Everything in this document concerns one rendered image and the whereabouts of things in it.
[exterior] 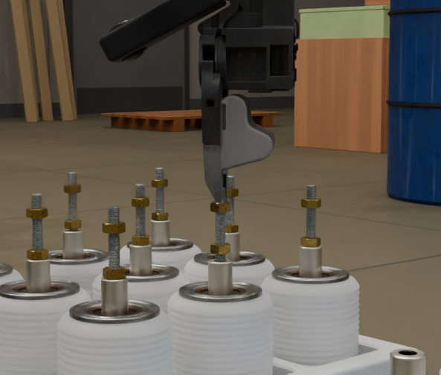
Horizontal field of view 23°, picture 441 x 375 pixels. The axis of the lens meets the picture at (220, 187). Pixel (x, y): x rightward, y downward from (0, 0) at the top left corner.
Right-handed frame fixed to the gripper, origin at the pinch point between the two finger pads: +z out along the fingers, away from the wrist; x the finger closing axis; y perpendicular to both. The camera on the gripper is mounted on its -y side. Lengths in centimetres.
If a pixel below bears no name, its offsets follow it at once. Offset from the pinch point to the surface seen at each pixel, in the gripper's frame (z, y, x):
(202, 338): 13.0, -0.4, -4.7
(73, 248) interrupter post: 8.6, -16.3, 14.9
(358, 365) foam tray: 17.0, 13.3, 2.5
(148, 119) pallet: 28, -110, 639
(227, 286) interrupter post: 9.1, 1.4, -0.9
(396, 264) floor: 35, 27, 151
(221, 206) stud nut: 1.8, 0.9, -0.9
